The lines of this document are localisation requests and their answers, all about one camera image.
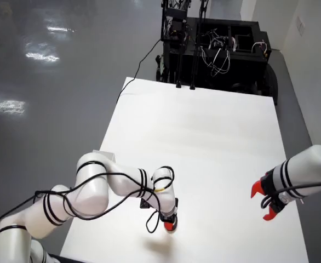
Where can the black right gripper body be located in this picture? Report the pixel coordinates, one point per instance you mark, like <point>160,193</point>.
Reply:
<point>268,186</point>

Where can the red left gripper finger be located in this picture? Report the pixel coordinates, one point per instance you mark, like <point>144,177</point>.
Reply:
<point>170,225</point>

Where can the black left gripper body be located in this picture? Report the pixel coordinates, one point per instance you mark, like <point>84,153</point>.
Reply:
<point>170,217</point>

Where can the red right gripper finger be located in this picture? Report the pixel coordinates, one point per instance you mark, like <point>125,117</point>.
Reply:
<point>257,187</point>
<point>270,215</point>

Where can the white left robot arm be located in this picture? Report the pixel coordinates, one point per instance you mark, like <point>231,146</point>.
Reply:
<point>92,189</point>

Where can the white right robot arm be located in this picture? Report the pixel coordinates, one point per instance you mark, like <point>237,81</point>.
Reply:
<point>308,172</point>

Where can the white rectangular bin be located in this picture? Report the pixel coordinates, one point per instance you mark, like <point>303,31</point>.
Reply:
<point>109,156</point>

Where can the black equipment cart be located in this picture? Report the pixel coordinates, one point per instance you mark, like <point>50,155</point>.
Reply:
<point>242,71</point>

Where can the black electronics rack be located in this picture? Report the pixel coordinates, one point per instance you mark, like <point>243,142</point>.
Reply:
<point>177,24</point>

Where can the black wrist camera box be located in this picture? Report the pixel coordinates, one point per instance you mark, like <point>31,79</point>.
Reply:
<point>144,203</point>

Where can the black aluminium rail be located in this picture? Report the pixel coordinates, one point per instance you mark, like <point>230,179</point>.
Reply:
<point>57,259</point>

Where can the black camera stand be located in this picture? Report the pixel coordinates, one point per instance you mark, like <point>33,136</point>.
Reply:
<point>194,68</point>

